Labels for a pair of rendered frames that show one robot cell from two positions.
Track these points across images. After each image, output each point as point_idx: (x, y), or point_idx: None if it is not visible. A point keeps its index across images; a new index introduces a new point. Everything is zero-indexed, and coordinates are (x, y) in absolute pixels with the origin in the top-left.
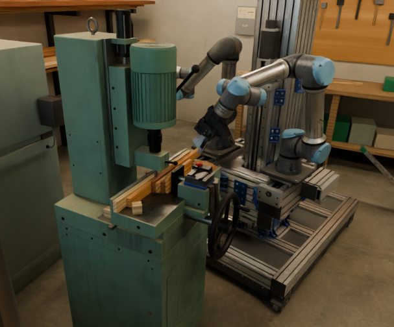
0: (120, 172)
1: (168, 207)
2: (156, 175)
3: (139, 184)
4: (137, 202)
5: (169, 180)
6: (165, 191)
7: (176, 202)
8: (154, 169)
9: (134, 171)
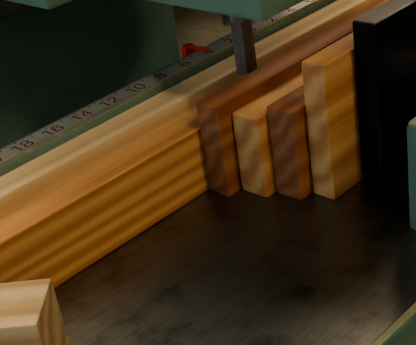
0: (50, 63)
1: (311, 342)
2: (253, 62)
3: (107, 131)
4: (14, 288)
5: (336, 95)
6: (312, 179)
7: (391, 287)
8: (213, 9)
9: (164, 59)
